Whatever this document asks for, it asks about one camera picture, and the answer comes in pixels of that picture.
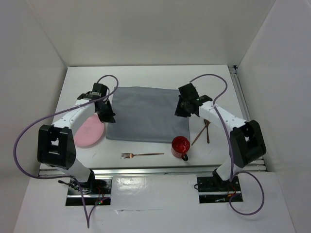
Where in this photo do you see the pink plate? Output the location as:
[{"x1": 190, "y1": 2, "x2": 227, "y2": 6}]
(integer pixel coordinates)
[{"x1": 74, "y1": 114, "x2": 105, "y2": 148}]

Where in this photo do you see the grey cloth placemat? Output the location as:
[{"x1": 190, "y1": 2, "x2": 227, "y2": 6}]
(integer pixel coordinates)
[{"x1": 106, "y1": 86, "x2": 190, "y2": 143}]

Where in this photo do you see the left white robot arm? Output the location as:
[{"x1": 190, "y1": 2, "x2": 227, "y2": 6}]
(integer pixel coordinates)
[{"x1": 37, "y1": 83, "x2": 115, "y2": 194}]

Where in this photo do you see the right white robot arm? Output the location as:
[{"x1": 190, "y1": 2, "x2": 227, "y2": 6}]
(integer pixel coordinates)
[{"x1": 175, "y1": 83, "x2": 266, "y2": 190}]

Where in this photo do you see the copper spoon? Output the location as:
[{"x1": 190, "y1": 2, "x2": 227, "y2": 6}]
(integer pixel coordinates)
[{"x1": 204, "y1": 119, "x2": 210, "y2": 144}]

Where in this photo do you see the copper knife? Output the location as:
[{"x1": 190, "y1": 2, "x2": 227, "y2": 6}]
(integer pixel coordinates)
[{"x1": 191, "y1": 126, "x2": 206, "y2": 146}]

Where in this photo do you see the red mug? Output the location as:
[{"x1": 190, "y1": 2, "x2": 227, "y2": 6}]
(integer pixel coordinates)
[{"x1": 171, "y1": 136, "x2": 190, "y2": 162}]

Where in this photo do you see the copper fork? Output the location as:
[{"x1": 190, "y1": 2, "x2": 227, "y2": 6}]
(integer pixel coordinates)
[{"x1": 121, "y1": 153, "x2": 164, "y2": 159}]

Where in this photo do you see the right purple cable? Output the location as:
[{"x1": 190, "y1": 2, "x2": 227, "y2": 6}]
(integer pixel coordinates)
[{"x1": 188, "y1": 73, "x2": 265, "y2": 216}]

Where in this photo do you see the purple cable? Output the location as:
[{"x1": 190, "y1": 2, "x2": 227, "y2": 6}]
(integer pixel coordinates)
[
  {"x1": 188, "y1": 73, "x2": 265, "y2": 216},
  {"x1": 12, "y1": 74, "x2": 120, "y2": 229}
]

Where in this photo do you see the aluminium rail frame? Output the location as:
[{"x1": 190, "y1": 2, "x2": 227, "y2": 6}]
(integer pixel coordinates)
[{"x1": 38, "y1": 64, "x2": 267, "y2": 177}]

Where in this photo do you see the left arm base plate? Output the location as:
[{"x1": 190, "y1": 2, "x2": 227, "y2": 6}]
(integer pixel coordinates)
[{"x1": 58, "y1": 179, "x2": 112, "y2": 206}]

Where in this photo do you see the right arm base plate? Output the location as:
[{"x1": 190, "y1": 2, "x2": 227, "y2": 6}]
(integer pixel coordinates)
[{"x1": 193, "y1": 177, "x2": 243, "y2": 204}]

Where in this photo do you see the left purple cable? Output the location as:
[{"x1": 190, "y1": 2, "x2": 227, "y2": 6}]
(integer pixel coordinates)
[{"x1": 12, "y1": 74, "x2": 120, "y2": 229}]

